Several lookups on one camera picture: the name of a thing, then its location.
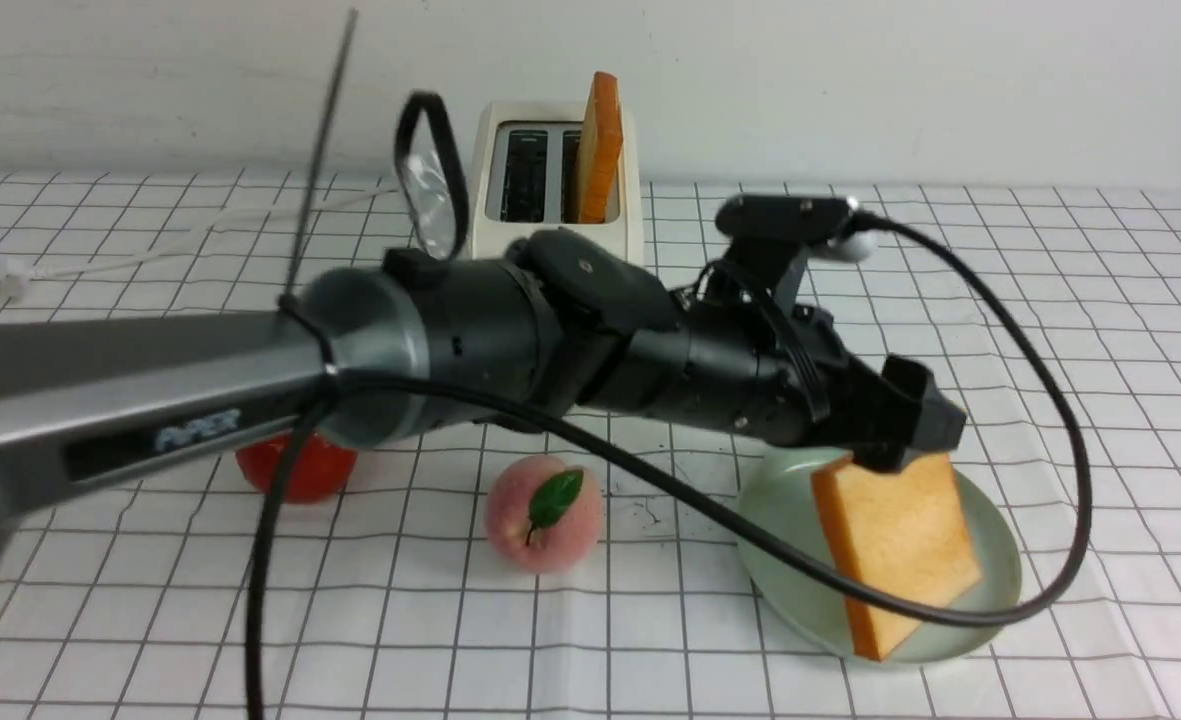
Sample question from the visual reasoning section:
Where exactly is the white grid tablecloth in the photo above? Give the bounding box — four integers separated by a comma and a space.
0, 169, 1181, 719

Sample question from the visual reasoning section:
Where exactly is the white toaster power cord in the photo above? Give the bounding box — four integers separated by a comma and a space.
0, 181, 466, 305

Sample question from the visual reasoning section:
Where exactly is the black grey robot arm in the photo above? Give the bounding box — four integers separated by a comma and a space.
0, 231, 965, 559

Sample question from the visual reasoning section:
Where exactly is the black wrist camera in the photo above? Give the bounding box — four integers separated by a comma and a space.
715, 194, 877, 299

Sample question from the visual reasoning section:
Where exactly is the toast slice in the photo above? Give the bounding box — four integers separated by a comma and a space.
811, 454, 983, 607
576, 70, 625, 224

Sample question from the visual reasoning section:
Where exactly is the black camera cable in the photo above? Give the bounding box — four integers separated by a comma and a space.
244, 210, 1094, 720

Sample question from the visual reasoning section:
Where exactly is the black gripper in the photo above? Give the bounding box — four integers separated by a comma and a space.
692, 266, 966, 473

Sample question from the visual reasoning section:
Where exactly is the black cable tie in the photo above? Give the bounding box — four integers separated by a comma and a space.
276, 6, 360, 313

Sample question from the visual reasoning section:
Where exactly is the red apple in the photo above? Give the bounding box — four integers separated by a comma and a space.
234, 433, 360, 505

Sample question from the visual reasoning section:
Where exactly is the pink peach with leaf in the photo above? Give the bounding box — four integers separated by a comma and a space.
482, 454, 603, 575

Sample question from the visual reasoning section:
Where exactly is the cream white toaster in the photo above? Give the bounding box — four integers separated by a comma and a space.
465, 102, 648, 266

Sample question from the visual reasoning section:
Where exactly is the pale green round plate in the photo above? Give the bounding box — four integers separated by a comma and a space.
736, 449, 1023, 667

